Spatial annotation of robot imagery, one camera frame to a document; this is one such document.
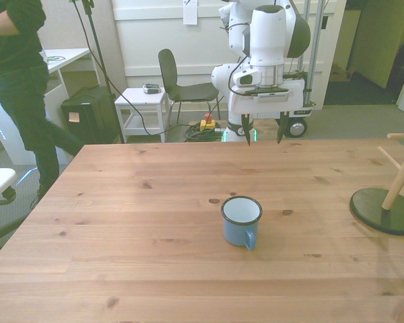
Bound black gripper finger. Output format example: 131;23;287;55
241;113;253;147
276;111;290;145

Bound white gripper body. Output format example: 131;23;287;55
229;79;306;119

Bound blue enamel mug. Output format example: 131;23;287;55
220;196;264;252

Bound wooden mug tree black base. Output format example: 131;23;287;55
349;76;404;236

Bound white mobile cart with wheel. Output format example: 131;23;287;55
285;107;314;139

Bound yellow emergency stop button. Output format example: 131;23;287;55
200;113;217;132

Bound black chair metal legs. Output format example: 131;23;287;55
158;48;225;125

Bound small white side table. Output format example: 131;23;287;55
114;87;170;144

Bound white paper sheet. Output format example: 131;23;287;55
182;0;199;26

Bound black computer case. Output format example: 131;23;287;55
60;85;121;145

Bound tall black tripod stand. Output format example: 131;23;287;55
69;0;126;145

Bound white desk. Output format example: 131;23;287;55
42;48;100;98

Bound person in dark clothes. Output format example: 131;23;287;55
0;0;85;206

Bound black tripod leg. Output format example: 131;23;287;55
0;215;30;260

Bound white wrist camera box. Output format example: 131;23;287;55
233;69;263;87

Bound coiled dark floor cables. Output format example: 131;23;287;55
183;124;224;143

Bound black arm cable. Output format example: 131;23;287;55
218;18;253;92

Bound aluminium profile frame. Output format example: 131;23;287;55
298;0;328;110

